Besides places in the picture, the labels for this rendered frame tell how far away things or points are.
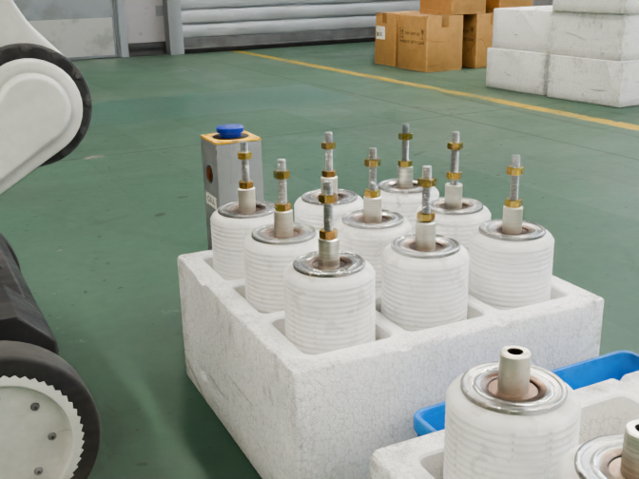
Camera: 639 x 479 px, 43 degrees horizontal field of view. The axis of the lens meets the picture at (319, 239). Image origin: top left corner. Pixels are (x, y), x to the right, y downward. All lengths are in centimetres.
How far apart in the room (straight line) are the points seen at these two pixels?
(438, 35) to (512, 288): 377
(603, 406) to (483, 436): 21
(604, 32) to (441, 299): 274
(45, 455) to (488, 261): 52
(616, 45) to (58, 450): 294
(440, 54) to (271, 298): 382
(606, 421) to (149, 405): 60
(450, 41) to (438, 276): 388
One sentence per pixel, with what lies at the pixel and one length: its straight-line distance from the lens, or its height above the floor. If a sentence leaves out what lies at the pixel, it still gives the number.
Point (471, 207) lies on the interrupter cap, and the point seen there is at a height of 25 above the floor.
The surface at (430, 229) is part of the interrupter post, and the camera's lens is 89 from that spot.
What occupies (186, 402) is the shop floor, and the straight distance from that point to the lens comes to 113.
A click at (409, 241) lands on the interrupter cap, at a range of 92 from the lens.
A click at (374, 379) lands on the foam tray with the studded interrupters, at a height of 15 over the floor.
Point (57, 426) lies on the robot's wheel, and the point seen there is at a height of 11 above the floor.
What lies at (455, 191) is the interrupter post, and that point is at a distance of 105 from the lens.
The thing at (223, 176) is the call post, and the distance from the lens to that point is 119.
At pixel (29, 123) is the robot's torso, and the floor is 39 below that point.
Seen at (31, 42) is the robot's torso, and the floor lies 47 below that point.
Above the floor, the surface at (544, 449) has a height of 23.
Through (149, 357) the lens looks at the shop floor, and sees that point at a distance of 126.
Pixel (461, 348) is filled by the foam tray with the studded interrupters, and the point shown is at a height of 16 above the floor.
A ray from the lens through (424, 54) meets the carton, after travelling 464.
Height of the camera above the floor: 54
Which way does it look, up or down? 18 degrees down
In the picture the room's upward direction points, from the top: 1 degrees counter-clockwise
